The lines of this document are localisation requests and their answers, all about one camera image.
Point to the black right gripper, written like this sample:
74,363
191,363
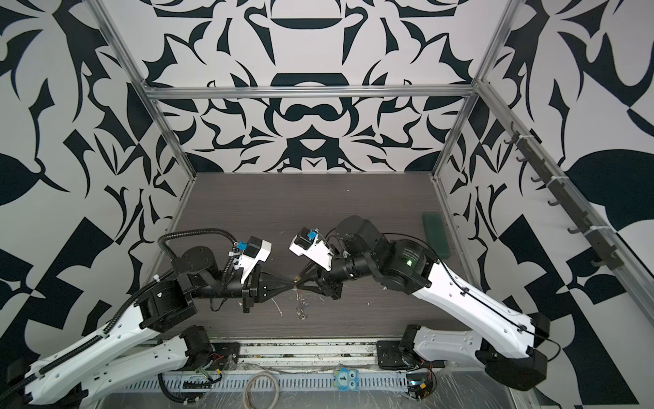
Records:
329,283

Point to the green rectangular plastic case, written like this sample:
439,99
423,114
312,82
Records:
436,234

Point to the blue monster sticker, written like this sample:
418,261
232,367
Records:
346,380

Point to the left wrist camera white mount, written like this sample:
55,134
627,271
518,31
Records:
248,254

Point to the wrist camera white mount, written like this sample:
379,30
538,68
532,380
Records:
248,254
312,244

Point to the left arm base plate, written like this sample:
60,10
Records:
220,356

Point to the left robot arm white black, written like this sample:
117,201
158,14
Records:
101,363

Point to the white tape roll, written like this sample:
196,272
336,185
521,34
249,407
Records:
262,382

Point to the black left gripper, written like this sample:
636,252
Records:
246,296

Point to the metal keyring with keys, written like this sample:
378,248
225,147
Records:
301,302

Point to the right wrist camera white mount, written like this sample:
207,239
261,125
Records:
312,244

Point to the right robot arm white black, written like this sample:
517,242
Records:
498,339

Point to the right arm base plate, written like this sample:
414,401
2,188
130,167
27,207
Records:
390,357

